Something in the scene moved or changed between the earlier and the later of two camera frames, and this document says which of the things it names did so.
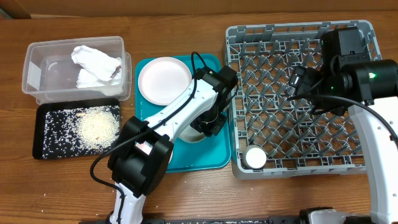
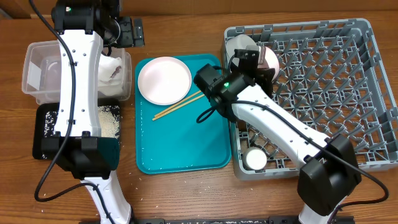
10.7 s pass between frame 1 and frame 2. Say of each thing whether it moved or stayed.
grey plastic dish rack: stayed
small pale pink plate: moved
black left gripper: moved
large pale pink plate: stayed
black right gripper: moved
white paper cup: stayed
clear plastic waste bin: stayed
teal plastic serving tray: stayed
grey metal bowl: moved
